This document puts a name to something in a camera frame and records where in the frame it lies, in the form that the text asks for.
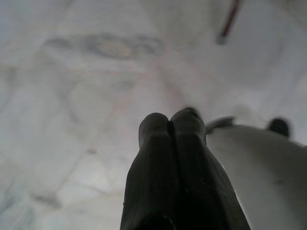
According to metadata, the white robot leg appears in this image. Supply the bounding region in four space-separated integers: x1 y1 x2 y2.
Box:
205 116 307 230

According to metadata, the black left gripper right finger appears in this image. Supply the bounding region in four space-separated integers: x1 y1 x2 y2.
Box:
169 108 250 230

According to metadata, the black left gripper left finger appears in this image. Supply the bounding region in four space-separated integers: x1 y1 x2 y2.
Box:
119 113 180 230

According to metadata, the red and white pole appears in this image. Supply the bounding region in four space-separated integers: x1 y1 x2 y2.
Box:
216 0 242 46

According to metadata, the black robot foot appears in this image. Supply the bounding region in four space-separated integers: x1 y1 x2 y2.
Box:
268 118 291 138

